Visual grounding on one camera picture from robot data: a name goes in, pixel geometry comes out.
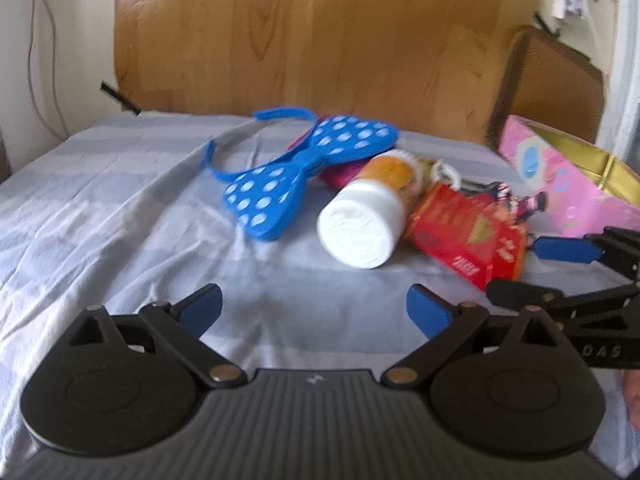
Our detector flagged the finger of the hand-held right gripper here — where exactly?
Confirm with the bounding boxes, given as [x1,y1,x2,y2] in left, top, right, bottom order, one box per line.
[486,279,640,332]
[534,226,640,281]

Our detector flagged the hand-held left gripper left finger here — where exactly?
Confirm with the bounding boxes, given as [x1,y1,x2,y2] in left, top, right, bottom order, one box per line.
[67,283,248,391]

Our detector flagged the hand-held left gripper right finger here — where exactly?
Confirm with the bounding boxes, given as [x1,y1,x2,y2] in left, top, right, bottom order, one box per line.
[384,284,576,391]

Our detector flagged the pink biscuit tin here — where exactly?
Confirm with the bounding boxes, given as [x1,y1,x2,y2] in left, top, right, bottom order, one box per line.
[498,115,640,238]

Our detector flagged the keychain with white ring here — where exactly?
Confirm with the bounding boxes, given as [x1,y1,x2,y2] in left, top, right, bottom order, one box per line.
[412,156,548,226]

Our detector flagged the red snack packet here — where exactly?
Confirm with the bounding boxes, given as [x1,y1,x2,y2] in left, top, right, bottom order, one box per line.
[407,182,531,292]

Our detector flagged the orange bottle with white cap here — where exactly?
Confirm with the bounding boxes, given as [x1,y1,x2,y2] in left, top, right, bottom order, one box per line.
[317,152,418,269]

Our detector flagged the blue polka dot bow headband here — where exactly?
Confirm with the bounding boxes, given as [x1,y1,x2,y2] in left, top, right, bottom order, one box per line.
[202,106,399,242]

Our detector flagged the magenta gift box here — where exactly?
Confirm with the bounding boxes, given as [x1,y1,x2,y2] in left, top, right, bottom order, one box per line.
[290,130,373,192]

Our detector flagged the person's right hand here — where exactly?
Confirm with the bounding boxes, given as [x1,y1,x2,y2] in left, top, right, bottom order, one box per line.
[622,370,640,432]

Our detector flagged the frosted glass door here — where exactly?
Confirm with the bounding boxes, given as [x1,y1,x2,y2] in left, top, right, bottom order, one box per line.
[597,0,640,176]

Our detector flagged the black tape strip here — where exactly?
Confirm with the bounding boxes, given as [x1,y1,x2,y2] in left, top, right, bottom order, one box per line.
[100,81,142,116]

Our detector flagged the wooden floor-pattern board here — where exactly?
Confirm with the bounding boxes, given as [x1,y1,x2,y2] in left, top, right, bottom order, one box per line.
[114,0,543,147]

